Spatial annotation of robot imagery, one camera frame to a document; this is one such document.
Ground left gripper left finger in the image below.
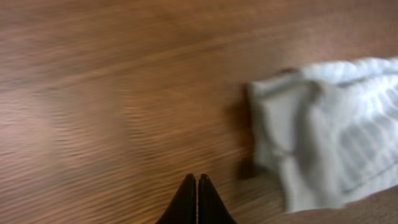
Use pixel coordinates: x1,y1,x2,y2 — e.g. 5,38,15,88
156,174,197,224

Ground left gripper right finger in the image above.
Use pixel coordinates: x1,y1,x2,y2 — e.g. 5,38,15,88
198,174,236,224

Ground light blue striped shorts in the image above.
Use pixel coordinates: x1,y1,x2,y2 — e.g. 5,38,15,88
248,57,397,212

